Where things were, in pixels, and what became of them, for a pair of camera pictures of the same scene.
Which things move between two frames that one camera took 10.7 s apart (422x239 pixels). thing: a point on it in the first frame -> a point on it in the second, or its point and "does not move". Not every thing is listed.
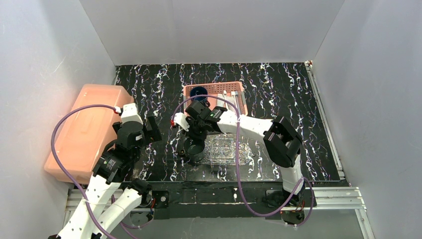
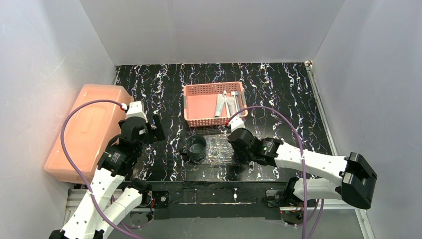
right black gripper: (193, 132) -> (237, 153)
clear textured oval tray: (220, 149) does not move
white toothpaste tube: (230, 106) does not move
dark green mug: (194, 150) does not move
